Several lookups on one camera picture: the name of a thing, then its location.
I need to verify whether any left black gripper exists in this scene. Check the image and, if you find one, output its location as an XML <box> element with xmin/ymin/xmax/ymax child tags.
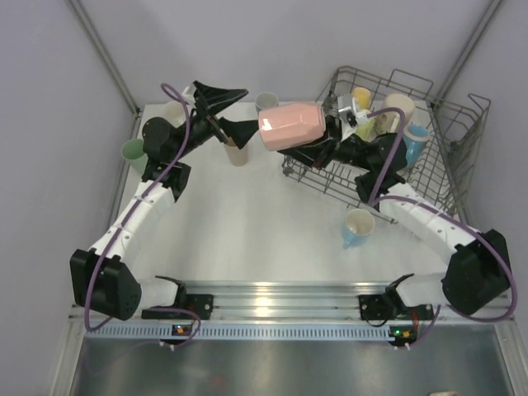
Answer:
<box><xmin>171</xmin><ymin>82</ymin><xmax>263</xmax><ymax>161</ymax></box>

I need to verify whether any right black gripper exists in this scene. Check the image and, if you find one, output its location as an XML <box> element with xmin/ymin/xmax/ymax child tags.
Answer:
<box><xmin>278</xmin><ymin>115</ymin><xmax>375</xmax><ymax>172</ymax></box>

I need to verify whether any pink mug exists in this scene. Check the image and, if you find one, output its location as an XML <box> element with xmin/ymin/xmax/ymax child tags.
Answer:
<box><xmin>258</xmin><ymin>102</ymin><xmax>326</xmax><ymax>151</ymax></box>

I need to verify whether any white mug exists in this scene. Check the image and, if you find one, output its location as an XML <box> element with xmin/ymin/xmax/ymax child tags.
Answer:
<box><xmin>163</xmin><ymin>101</ymin><xmax>186</xmax><ymax>128</ymax></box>

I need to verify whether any pale yellow-green mug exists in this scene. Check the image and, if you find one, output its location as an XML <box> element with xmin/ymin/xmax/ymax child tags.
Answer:
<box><xmin>356</xmin><ymin>115</ymin><xmax>378</xmax><ymax>142</ymax></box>

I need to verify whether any yellow mug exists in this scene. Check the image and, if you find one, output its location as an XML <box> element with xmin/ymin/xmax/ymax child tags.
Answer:
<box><xmin>351</xmin><ymin>87</ymin><xmax>371</xmax><ymax>110</ymax></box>

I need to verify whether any floral cream mug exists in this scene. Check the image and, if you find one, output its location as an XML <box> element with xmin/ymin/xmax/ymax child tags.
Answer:
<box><xmin>377</xmin><ymin>92</ymin><xmax>416</xmax><ymax>133</ymax></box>

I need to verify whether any light blue mug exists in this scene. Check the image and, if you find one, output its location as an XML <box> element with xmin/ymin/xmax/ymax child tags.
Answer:
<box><xmin>342</xmin><ymin>209</ymin><xmax>375</xmax><ymax>249</ymax></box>

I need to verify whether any blue butterfly mug orange inside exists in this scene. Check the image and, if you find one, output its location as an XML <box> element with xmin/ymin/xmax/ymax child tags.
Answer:
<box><xmin>403</xmin><ymin>123</ymin><xmax>431</xmax><ymax>168</ymax></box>

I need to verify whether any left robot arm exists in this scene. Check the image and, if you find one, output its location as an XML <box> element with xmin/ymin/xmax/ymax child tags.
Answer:
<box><xmin>70</xmin><ymin>81</ymin><xmax>258</xmax><ymax>321</ymax></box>

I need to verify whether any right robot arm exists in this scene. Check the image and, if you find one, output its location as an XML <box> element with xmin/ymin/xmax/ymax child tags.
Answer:
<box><xmin>266</xmin><ymin>109</ymin><xmax>516</xmax><ymax>323</ymax></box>

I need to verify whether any beige tumbler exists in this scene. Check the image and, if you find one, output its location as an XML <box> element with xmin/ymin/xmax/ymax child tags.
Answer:
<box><xmin>224</xmin><ymin>144</ymin><xmax>248</xmax><ymax>167</ymax></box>

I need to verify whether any dark blue mug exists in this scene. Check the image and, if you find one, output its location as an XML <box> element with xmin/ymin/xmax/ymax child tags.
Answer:
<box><xmin>255</xmin><ymin>92</ymin><xmax>280</xmax><ymax>113</ymax></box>

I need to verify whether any green tumbler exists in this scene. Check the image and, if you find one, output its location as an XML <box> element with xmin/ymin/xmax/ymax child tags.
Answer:
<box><xmin>121</xmin><ymin>139</ymin><xmax>148</xmax><ymax>175</ymax></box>

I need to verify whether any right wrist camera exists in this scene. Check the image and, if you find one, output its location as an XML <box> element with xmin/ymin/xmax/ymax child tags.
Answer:
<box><xmin>337</xmin><ymin>94</ymin><xmax>369</xmax><ymax>127</ymax></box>

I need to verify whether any grey wire dish rack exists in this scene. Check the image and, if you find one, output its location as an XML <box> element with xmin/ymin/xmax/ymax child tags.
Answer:
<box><xmin>282</xmin><ymin>66</ymin><xmax>491</xmax><ymax>224</ymax></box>

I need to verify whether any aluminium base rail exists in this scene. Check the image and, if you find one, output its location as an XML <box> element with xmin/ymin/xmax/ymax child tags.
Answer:
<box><xmin>69</xmin><ymin>280</ymin><xmax>512</xmax><ymax>323</ymax></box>

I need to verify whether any perforated cable tray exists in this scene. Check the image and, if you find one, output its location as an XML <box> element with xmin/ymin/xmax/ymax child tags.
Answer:
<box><xmin>87</xmin><ymin>322</ymin><xmax>415</xmax><ymax>342</ymax></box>

